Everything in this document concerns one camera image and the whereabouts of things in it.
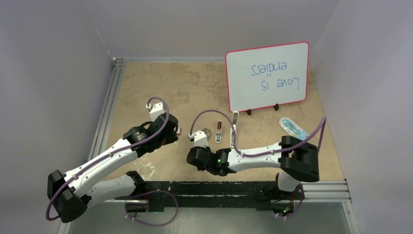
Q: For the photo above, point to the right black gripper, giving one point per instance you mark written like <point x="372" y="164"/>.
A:
<point x="207" y="149"/>

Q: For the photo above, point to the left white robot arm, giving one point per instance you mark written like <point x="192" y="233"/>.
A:
<point x="73" y="192"/>

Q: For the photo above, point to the pink and white stapler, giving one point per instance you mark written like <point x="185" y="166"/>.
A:
<point x="218" y="134"/>

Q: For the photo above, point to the aluminium frame rail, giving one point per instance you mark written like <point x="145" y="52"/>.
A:
<point x="104" y="124"/>

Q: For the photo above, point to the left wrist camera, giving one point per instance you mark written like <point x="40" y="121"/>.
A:
<point x="155" y="110"/>

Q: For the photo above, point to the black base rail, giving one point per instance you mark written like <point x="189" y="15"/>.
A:
<point x="259" y="195"/>

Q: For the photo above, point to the blue patterned oval case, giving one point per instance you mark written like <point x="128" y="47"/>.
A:
<point x="292" y="129"/>

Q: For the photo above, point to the red-framed whiteboard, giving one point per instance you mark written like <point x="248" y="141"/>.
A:
<point x="267" y="76"/>

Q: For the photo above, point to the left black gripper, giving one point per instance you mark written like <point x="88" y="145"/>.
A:
<point x="172" y="138"/>

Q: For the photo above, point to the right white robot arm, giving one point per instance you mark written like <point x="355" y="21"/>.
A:
<point x="298" y="160"/>

